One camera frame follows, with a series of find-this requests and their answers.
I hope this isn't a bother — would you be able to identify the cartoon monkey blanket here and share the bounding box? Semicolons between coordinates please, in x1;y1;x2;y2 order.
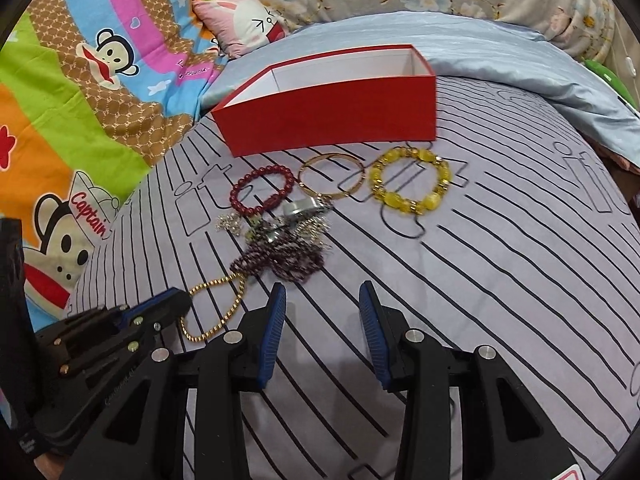
0;0;231;331

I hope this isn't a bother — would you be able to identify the purple bead necklace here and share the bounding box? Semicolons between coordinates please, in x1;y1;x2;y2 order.
229;232;326;281

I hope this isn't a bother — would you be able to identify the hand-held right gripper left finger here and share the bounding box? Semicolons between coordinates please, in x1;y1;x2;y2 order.
62;282;288;480

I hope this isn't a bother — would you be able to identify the silver flower necklace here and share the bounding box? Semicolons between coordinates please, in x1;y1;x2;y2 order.
216;210;333;252

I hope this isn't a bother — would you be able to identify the silver bangle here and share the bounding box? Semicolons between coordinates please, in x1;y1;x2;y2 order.
280;201;326;221

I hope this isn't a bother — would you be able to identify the light blue quilt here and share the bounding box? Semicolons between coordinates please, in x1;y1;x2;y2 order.
200;10;640;158

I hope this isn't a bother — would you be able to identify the gold bangle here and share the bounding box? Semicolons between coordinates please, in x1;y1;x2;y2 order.
298;152;366;200

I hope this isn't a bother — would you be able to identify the pink rabbit pillow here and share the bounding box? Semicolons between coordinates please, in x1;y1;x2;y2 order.
192;0;291;58

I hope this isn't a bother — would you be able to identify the grey striped bedsheet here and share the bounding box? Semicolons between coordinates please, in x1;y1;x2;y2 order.
67;72;638;480

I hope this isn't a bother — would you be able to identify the red cardboard box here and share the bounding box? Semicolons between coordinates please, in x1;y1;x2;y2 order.
210;44;440;158

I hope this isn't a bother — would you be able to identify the gold chain necklace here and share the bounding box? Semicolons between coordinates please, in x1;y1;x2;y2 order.
181;275;247;343

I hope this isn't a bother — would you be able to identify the yellow bead bracelet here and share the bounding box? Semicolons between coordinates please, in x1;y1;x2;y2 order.
369;147;452;217

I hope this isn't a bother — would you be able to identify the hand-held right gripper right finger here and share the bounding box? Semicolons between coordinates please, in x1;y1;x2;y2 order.
359;280;576;480

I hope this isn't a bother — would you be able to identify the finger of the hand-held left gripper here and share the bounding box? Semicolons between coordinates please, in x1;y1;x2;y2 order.
65;287;193;333
35;317;176;403

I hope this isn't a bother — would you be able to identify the green plush toy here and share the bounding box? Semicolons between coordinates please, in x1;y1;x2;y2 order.
582;59;640;111

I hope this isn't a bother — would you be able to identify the red bead bracelet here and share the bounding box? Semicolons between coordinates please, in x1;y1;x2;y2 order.
231;167;296;211

